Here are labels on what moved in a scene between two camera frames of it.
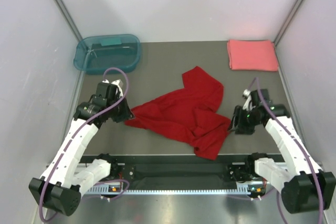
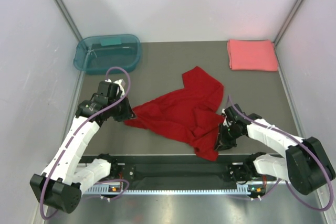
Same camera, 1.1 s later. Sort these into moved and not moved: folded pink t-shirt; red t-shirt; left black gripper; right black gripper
Moved: right black gripper
Not moved: folded pink t-shirt; red t-shirt; left black gripper
